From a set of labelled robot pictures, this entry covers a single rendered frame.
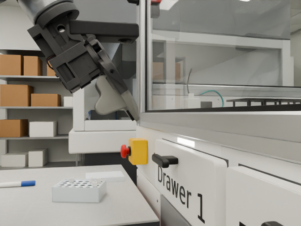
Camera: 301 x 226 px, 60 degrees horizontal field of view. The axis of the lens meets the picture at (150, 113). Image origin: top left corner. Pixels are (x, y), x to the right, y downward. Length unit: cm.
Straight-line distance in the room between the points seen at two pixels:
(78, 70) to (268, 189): 31
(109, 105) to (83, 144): 84
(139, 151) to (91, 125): 52
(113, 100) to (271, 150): 25
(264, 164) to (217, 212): 10
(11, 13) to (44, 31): 484
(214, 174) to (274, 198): 11
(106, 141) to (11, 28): 417
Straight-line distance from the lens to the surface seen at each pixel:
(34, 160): 453
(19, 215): 69
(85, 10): 133
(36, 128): 441
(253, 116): 30
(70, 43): 45
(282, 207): 25
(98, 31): 45
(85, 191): 72
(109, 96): 42
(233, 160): 34
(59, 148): 485
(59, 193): 74
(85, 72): 42
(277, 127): 27
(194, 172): 40
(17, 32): 517
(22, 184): 93
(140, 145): 76
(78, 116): 124
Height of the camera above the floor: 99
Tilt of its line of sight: level
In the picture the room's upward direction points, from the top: straight up
